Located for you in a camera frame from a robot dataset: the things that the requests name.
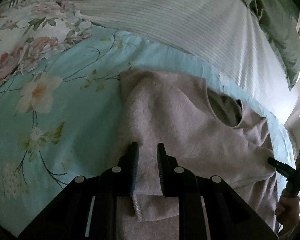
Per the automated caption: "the pinkish grey fleece garment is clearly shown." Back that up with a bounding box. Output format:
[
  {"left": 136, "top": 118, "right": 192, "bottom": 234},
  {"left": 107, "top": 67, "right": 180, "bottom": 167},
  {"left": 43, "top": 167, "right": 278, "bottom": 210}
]
[{"left": 116, "top": 69, "right": 278, "bottom": 239}]

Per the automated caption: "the person's right hand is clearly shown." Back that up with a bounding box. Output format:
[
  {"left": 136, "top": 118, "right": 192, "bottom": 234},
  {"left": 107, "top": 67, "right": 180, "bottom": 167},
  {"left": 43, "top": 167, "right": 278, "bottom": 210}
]
[{"left": 275, "top": 195, "right": 300, "bottom": 231}]

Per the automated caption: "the teal floral bed sheet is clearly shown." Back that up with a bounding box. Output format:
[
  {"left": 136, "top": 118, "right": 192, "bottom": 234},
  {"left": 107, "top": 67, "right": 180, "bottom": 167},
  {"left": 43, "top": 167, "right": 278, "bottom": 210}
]
[{"left": 0, "top": 27, "right": 294, "bottom": 236}]

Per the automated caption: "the green pillow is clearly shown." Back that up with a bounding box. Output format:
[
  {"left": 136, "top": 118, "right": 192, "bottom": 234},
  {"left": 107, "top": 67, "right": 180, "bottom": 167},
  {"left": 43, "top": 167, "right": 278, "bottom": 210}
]
[{"left": 242, "top": 0, "right": 300, "bottom": 89}]

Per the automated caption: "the white striped duvet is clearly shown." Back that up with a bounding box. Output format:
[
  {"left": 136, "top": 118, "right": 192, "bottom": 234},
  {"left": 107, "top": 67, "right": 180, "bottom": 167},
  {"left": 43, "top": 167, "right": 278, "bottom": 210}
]
[{"left": 70, "top": 0, "right": 298, "bottom": 122}]

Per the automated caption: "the white floral quilt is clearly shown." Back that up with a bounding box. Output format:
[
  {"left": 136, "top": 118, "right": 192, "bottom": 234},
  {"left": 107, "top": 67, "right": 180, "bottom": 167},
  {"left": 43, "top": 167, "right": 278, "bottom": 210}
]
[{"left": 0, "top": 0, "right": 93, "bottom": 81}]

